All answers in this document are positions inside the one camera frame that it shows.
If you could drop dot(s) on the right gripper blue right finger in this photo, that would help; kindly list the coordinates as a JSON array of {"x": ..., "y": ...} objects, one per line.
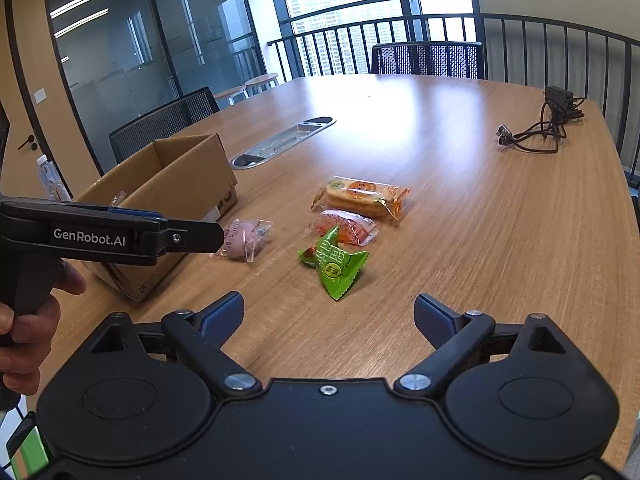
[{"x": 436, "y": 322}]

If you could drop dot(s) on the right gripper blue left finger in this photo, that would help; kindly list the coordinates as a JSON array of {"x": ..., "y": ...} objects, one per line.
[{"x": 219, "y": 321}]

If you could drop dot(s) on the person's left hand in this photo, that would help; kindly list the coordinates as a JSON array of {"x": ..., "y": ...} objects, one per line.
[{"x": 32, "y": 335}]

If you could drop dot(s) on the plastic water bottle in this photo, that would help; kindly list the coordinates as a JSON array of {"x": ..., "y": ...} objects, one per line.
[{"x": 52, "y": 180}]

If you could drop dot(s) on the pink round snack packet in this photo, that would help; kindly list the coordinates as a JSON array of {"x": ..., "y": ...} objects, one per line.
[{"x": 244, "y": 239}]

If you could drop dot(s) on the green triangular snack packet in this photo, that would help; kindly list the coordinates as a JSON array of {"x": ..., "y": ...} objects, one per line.
[{"x": 337, "y": 268}]

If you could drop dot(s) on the red orange snack packet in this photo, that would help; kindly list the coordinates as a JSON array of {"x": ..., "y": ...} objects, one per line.
[{"x": 353, "y": 229}]

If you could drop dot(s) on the black mesh chair left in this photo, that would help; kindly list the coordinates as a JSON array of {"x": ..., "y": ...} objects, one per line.
[{"x": 162, "y": 123}]

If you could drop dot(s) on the black mesh chair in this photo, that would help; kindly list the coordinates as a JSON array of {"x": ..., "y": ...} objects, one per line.
[
  {"x": 162, "y": 123},
  {"x": 429, "y": 58}
]

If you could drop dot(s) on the orange biscuit packet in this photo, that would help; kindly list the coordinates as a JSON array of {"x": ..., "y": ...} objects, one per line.
[{"x": 374, "y": 200}]

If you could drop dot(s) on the brown cardboard box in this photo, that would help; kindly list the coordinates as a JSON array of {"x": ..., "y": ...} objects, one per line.
[{"x": 182, "y": 177}]

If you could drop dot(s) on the round wooden stool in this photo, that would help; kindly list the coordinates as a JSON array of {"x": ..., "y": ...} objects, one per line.
[
  {"x": 261, "y": 83},
  {"x": 228, "y": 97}
]

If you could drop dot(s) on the black mesh chair far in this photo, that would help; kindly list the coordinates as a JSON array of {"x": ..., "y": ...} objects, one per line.
[{"x": 429, "y": 58}]

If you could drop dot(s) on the black balcony railing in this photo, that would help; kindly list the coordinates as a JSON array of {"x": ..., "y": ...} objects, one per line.
[{"x": 587, "y": 61}]

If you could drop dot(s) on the wooden door with handle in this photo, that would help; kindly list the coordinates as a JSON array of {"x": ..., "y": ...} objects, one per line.
[{"x": 43, "y": 117}]

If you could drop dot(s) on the silver table cable port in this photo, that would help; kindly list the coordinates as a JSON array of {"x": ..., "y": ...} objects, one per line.
[{"x": 279, "y": 143}]

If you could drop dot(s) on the black charger with cable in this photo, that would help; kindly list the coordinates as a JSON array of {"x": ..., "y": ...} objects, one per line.
[{"x": 559, "y": 109}]

